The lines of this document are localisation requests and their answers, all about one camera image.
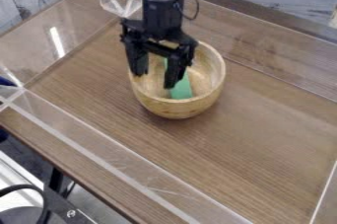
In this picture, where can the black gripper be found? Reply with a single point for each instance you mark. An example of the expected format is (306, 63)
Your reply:
(157, 34)

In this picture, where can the green rectangular block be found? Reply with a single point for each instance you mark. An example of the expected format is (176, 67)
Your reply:
(181, 91)

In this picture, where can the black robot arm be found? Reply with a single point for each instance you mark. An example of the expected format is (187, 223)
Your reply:
(157, 34)

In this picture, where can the brown wooden bowl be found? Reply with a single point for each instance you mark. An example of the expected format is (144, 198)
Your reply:
(207, 77)

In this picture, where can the blue object at edge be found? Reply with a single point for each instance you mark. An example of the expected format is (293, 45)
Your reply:
(5, 82)

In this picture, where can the black metal table leg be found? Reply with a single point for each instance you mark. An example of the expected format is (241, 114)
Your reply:
(56, 180)

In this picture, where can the clear acrylic corner bracket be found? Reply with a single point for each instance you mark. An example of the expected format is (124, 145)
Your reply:
(123, 8)

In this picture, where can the clear acrylic tray wall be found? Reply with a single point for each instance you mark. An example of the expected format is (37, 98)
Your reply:
(252, 162)

